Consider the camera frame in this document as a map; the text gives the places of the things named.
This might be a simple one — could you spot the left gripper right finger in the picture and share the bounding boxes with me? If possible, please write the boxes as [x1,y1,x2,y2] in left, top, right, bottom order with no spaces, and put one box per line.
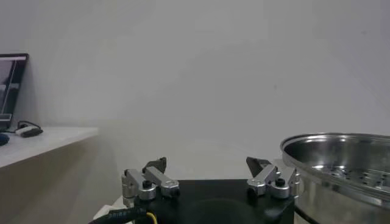
[246,156,303,200]

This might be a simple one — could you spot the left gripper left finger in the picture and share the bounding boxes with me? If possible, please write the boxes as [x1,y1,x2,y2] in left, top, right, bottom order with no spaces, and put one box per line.
[121,156,181,202]

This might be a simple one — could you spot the stainless steel steamer basket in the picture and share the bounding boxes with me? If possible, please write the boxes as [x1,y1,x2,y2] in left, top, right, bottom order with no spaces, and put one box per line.
[279,132,390,224]

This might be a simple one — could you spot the white side table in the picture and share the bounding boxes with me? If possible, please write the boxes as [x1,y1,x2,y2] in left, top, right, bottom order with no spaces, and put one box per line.
[0,126,99,224]

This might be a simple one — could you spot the small black white adapter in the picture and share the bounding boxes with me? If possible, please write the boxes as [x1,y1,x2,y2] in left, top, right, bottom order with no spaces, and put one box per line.
[15,126,44,138]

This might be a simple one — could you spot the black laptop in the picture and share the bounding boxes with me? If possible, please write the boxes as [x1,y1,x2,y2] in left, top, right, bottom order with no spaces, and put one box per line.
[0,53,30,132]

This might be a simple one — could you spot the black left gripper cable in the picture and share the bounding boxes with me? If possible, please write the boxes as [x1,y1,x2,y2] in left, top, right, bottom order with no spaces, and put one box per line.
[88,206,158,224]

